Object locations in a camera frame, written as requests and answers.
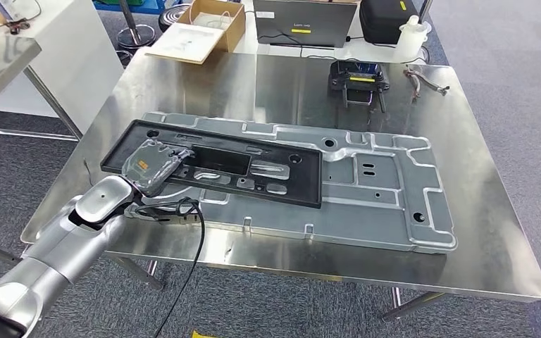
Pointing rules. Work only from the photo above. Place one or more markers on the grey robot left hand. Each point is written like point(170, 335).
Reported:
point(151, 163)

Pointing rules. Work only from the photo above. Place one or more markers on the brown cardboard box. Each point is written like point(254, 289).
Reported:
point(235, 35)

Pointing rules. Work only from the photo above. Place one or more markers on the metal hand tool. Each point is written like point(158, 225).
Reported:
point(431, 85)

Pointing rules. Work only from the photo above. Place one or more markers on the blue metal shelf rack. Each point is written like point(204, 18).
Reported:
point(112, 5)

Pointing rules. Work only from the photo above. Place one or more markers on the white flat box lid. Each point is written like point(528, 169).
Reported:
point(186, 44)

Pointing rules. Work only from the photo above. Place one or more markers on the white desk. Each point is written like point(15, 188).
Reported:
point(247, 46)

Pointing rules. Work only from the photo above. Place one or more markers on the grey laptop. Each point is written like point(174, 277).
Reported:
point(308, 18)

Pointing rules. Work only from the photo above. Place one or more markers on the stainless steel workbench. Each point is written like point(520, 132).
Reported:
point(485, 233)

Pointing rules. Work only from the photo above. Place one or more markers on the black plastic plate frame part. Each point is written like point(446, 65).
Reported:
point(298, 186)

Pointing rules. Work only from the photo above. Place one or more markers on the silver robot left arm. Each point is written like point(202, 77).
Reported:
point(65, 247)

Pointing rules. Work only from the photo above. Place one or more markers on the white plastic jug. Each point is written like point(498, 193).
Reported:
point(410, 44)

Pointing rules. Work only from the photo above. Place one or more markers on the black hard case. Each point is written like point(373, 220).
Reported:
point(382, 23)

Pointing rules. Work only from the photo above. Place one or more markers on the yellow floor tape frame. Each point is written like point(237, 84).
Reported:
point(200, 335)

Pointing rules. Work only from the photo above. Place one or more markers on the black remote controller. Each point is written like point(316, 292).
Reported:
point(359, 70)

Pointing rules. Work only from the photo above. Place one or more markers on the grey stamped metal panel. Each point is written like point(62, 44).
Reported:
point(368, 224)

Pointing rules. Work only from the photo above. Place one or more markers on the white cabinet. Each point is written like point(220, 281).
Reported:
point(84, 60)

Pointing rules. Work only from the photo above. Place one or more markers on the black ribbed round stool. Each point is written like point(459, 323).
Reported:
point(172, 16)

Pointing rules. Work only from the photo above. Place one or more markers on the chrome base barrier stanchion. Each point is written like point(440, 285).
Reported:
point(424, 7)
point(135, 36)

